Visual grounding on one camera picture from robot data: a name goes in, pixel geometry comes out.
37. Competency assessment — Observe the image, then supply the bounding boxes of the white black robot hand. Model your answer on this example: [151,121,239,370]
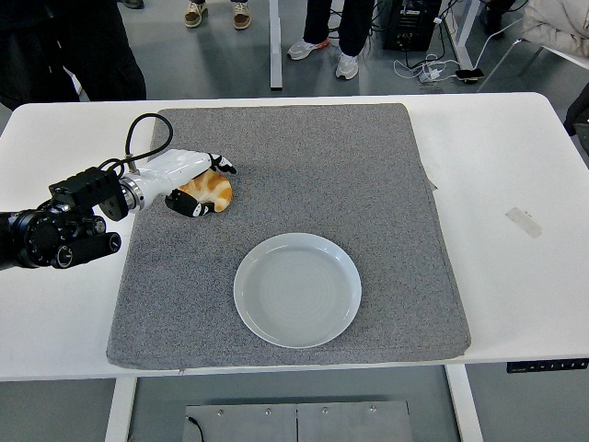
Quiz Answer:
[131,147,238,218]

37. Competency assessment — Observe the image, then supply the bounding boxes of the white floor cable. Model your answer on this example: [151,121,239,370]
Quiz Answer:
[393,52,461,85]

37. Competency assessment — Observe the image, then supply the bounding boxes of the grey metal plate with screws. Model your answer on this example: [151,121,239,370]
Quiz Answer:
[183,400,411,442]

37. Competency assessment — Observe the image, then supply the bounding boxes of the pale grey round plate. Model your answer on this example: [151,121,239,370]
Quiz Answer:
[233,232,363,350]

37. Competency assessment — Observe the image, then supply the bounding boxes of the white chair frame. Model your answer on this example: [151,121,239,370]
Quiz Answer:
[476,39,547,92]

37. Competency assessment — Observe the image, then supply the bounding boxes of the white desk leg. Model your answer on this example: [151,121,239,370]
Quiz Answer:
[444,0,475,70]

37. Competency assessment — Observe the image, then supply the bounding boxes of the clear tape strip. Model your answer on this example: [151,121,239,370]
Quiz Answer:
[504,206,543,239]

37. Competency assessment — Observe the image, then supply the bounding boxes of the black cloth item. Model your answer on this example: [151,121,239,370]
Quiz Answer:
[563,82,589,137]

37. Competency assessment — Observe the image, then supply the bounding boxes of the black desk control panel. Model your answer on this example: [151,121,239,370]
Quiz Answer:
[506,357,589,374]

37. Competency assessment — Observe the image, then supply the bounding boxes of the golden croissant bread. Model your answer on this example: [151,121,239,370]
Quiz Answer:
[177,169,234,214]

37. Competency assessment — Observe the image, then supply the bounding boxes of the black phone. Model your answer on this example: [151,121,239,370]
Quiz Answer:
[455,67,486,85]

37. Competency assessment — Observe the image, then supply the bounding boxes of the grey desk post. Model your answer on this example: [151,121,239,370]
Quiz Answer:
[268,0,283,91]

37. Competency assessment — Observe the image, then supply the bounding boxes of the grey fabric mat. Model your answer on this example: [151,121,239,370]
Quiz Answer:
[105,101,473,370]

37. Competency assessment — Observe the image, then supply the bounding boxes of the white table leg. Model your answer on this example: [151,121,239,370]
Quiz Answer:
[104,377,138,442]
[445,366,484,442]

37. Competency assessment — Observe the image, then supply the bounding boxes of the thin black cable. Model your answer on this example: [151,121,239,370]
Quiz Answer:
[185,416,206,442]

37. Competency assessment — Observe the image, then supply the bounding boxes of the white charger block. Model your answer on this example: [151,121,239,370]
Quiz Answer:
[416,64,445,84]

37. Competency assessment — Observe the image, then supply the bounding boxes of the beige padded jacket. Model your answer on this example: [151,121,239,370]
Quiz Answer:
[521,0,589,59]

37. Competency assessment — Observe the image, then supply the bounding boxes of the black computer box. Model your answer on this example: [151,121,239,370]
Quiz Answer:
[382,0,436,52]

